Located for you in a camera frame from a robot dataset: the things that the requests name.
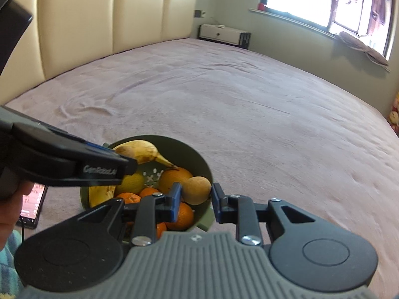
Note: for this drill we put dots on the small brown longan fruit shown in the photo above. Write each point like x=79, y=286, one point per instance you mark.
x=196, y=190

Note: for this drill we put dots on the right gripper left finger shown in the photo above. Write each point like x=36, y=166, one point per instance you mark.
x=89, y=248

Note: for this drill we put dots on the orange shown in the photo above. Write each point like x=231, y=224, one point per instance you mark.
x=129, y=198
x=184, y=220

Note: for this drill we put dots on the person's left hand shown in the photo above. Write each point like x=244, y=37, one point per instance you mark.
x=10, y=211

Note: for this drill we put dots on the small tangerine with stem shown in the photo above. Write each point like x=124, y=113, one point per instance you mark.
x=160, y=229

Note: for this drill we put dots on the cloth on window sill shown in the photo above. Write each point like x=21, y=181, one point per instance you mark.
x=356, y=44

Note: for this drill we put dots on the red yellow apple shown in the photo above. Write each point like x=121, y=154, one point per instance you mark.
x=171, y=176

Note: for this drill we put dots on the green colander bowl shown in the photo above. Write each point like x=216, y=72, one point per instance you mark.
x=177, y=152

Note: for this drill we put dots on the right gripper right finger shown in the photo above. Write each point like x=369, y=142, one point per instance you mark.
x=305, y=249

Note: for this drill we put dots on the pink bed sheet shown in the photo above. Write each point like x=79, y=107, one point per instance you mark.
x=265, y=129

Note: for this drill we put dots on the cream padded headboard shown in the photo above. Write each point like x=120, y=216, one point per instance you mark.
x=66, y=34

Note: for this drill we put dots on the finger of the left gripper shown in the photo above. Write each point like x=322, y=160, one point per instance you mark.
x=34, y=151

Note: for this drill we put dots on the yellow banana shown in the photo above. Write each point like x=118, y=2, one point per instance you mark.
x=146, y=160

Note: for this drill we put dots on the smartphone with lit screen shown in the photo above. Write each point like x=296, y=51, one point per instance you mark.
x=31, y=207

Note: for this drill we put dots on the wall socket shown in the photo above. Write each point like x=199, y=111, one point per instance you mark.
x=199, y=13

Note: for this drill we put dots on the window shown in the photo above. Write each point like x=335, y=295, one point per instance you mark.
x=368, y=20

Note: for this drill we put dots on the white bedside cabinet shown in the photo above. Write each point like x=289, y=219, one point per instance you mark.
x=224, y=35

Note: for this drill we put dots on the green yellow pear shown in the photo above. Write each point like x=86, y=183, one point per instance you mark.
x=132, y=184

